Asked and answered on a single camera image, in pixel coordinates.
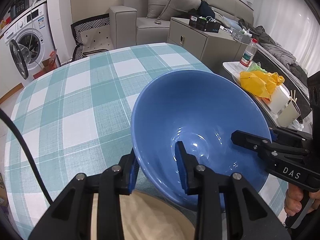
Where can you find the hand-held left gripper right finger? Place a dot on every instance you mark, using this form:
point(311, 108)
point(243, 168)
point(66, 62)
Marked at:
point(181, 170)

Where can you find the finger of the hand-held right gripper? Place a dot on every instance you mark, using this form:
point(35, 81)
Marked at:
point(250, 140)
point(273, 135)

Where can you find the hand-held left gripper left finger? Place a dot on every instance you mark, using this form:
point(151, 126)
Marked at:
point(133, 180)

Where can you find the beige round plate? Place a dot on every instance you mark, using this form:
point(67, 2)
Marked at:
point(150, 220)

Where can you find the blue bowl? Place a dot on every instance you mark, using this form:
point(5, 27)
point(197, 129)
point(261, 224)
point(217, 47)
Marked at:
point(200, 105)

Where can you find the person's right hand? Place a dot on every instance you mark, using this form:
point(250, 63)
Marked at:
point(293, 197)

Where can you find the beige cup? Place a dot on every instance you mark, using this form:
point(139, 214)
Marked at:
point(287, 115)

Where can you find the white container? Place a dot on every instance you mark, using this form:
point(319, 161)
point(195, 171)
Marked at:
point(278, 100)

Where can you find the wooden chopsticks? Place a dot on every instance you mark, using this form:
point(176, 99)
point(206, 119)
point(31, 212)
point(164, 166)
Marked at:
point(292, 96)

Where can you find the yellow plastic bag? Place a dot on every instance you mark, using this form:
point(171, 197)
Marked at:
point(255, 82)

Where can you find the person's dark clothing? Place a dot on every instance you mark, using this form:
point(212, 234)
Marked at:
point(307, 230)

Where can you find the green plastic bag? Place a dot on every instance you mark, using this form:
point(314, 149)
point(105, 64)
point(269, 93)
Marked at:
point(256, 67)

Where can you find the white marble tray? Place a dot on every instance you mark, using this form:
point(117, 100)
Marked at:
point(230, 67)

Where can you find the plastic water bottle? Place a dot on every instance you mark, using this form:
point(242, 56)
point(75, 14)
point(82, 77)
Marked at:
point(247, 57)

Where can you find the grey blanket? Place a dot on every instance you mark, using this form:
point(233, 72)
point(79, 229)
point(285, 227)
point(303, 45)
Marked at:
point(275, 47)

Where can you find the teal white checked tablecloth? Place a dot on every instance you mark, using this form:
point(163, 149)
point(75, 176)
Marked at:
point(75, 105)

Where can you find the tissue box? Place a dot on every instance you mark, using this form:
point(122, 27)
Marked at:
point(240, 36)

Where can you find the grey side cabinet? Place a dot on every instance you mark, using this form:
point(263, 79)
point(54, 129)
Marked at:
point(192, 40)

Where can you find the black box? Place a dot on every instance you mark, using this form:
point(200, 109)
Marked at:
point(205, 25)

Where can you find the black bag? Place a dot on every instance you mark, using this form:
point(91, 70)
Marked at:
point(206, 8)

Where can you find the red brown cardboard box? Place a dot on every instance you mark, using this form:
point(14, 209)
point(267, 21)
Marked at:
point(51, 60)

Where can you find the black chair patterned cushion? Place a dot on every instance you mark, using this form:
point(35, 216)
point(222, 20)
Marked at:
point(95, 37)

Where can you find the grey sofa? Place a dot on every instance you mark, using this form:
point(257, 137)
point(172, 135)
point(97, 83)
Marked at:
point(125, 30)

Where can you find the grey sofa pillow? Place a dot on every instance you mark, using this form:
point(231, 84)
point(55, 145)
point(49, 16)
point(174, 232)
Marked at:
point(180, 5)
point(156, 2)

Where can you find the white washing machine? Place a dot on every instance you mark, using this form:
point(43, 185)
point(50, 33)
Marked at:
point(37, 42)

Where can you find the black pressure cooker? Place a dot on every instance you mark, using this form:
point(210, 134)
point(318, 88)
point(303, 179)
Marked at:
point(21, 7)

